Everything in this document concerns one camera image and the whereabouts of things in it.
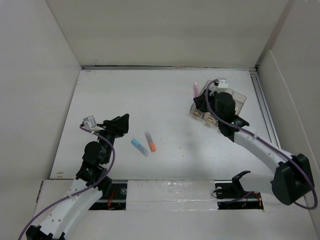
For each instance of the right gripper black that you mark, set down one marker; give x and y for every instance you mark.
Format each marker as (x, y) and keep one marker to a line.
(201, 102)

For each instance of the right aluminium rail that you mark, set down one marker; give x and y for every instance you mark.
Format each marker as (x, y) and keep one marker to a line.
(268, 121)

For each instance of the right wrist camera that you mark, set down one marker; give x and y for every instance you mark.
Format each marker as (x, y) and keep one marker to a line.
(220, 85)

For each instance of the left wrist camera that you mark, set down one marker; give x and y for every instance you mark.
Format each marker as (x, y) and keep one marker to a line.
(89, 123)

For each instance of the pink highlighter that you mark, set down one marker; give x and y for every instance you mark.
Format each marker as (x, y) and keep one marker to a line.
(196, 91)

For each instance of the orange highlighter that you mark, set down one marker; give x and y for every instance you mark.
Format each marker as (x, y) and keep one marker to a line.
(150, 141)

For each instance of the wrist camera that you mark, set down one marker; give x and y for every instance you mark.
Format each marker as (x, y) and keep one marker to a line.
(89, 123)
(220, 85)

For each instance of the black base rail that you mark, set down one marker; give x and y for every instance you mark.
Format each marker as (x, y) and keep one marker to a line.
(116, 200)

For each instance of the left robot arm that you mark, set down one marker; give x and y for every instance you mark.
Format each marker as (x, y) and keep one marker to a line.
(91, 182)

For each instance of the blue highlighter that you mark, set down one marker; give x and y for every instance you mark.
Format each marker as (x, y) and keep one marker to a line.
(139, 147)

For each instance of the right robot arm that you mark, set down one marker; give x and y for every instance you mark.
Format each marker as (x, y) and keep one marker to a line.
(292, 176)

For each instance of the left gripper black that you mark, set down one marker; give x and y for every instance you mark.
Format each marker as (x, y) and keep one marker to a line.
(117, 127)

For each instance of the clear three-compartment organizer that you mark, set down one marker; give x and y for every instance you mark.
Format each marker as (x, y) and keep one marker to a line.
(239, 98)

